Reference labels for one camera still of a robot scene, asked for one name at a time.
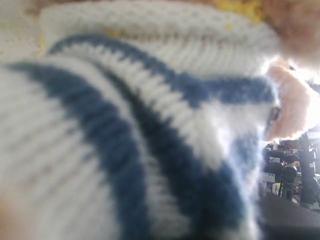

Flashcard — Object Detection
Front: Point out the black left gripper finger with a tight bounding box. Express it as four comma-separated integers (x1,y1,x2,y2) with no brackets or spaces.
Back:
258,194,320,240

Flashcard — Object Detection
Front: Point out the beige teddy bear striped sweater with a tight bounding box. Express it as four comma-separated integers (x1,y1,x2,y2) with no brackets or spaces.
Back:
0,0,320,240

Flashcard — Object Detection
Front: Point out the dark background lab equipment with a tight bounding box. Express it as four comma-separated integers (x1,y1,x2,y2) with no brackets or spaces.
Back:
261,133,320,209

